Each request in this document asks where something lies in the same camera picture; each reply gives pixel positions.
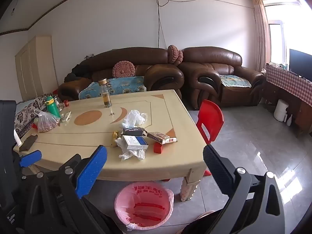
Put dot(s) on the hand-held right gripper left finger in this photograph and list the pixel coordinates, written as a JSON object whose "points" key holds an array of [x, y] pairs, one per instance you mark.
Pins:
{"points": [[92, 170]]}

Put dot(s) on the black and white patterned blanket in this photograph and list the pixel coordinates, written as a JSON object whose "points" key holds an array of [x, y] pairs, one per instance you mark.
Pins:
{"points": [[26, 112]]}

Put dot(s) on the white cylinder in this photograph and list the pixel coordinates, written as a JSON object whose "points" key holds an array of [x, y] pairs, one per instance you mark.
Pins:
{"points": [[18, 139]]}

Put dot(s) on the small red box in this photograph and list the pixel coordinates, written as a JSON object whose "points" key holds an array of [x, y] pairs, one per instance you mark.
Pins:
{"points": [[158, 148]]}

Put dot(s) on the large pink round cushion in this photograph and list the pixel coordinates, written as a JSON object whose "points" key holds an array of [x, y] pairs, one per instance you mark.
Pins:
{"points": [[123, 69]]}

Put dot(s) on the brown leather sofa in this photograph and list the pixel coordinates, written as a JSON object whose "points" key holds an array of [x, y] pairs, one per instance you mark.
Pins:
{"points": [[151, 61]]}

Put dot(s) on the brown wooden cabinet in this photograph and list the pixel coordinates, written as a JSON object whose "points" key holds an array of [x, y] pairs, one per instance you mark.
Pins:
{"points": [[299, 112]]}

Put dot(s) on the clear plastic bag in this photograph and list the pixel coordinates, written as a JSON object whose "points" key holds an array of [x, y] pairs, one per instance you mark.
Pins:
{"points": [[134, 118]]}

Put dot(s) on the pink lined trash bin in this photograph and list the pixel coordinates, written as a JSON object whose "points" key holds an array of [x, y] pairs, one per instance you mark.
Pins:
{"points": [[143, 210]]}

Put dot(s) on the dark clothing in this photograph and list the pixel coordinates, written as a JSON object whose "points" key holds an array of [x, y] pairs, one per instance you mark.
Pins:
{"points": [[75, 74]]}

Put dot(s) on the red plastic chair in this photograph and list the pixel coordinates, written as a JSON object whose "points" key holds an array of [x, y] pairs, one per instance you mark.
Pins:
{"points": [[210, 119]]}

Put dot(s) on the blue and white box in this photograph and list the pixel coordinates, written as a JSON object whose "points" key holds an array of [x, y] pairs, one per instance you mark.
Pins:
{"points": [[135, 142]]}

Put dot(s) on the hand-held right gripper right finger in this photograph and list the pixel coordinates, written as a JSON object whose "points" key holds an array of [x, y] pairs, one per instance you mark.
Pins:
{"points": [[215, 165]]}

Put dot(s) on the pink curtain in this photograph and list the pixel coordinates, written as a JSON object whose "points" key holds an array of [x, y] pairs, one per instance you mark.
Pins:
{"points": [[259, 29]]}

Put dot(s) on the small white bottle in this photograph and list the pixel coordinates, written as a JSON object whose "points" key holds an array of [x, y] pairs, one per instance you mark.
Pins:
{"points": [[289, 121]]}

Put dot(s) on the red checkered tablecloth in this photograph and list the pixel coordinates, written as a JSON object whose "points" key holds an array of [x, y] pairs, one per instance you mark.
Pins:
{"points": [[287, 80]]}

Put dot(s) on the beige wooden table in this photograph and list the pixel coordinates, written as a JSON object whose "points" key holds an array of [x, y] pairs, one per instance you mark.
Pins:
{"points": [[151, 107]]}

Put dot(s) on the white pill packet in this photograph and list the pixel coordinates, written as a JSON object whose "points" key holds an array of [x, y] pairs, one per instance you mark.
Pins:
{"points": [[66, 117]]}

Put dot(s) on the blue patterned seat cover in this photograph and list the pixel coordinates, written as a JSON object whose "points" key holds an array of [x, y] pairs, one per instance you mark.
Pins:
{"points": [[235, 81]]}

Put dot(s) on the cream wooden wardrobe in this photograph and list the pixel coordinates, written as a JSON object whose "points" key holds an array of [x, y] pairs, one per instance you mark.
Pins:
{"points": [[34, 68]]}

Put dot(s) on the clear glass jar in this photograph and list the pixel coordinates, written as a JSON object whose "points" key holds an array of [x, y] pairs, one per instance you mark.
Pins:
{"points": [[59, 102]]}

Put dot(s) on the brown leather armchair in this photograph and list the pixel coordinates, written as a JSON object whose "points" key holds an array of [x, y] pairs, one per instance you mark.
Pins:
{"points": [[209, 61]]}

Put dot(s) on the black television screen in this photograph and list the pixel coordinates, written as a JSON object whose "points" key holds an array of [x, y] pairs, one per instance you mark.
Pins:
{"points": [[301, 63]]}

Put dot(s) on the brown patterned card box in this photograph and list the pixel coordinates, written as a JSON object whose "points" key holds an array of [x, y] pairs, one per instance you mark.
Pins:
{"points": [[160, 137]]}

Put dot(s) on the white tissue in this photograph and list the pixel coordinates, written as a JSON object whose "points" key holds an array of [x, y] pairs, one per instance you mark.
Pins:
{"points": [[130, 154]]}

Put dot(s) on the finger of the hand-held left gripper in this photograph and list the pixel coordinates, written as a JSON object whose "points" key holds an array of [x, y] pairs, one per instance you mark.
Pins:
{"points": [[30, 157]]}

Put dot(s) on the window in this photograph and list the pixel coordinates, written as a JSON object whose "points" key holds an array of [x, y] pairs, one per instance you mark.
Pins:
{"points": [[280, 34]]}

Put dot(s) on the glass tea bottle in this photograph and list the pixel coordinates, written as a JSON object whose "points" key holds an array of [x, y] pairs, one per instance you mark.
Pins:
{"points": [[105, 95]]}

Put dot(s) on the yellow banana peel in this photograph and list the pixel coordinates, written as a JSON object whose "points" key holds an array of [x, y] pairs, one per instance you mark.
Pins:
{"points": [[114, 137]]}

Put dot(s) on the blue patterned cushion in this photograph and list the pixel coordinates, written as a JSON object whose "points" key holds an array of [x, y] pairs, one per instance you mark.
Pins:
{"points": [[126, 85]]}

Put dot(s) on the dark brown wallet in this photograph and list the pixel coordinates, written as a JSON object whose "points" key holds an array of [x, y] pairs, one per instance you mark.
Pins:
{"points": [[28, 143]]}

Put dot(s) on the green plastic bottle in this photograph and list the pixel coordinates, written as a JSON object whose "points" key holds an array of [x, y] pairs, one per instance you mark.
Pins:
{"points": [[52, 106]]}

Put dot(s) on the black box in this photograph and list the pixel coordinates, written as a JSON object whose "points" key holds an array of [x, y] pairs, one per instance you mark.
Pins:
{"points": [[132, 132]]}

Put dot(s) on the plastic bag of snacks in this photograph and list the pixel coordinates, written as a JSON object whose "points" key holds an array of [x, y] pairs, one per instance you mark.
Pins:
{"points": [[47, 124]]}

